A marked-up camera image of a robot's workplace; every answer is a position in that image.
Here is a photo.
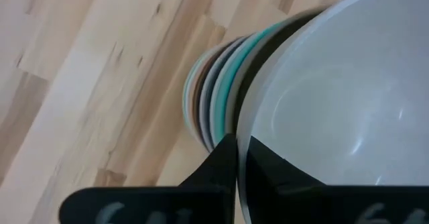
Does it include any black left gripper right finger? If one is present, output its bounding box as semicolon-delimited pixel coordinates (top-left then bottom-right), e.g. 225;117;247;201
245;135;429;224

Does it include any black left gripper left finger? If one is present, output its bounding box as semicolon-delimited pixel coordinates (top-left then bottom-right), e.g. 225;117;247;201
58;133;238;224

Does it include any white ribbed bowl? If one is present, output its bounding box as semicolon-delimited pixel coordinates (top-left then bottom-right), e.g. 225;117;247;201
235;0;429;224

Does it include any dark grey bowl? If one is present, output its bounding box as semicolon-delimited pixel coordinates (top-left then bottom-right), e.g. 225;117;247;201
232;6;328;135

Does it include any pale mint bowl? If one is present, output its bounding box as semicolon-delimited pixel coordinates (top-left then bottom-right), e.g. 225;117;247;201
182;44;222;134

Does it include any tan brown bowl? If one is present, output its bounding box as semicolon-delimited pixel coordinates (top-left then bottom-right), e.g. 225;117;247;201
191;41;235;143

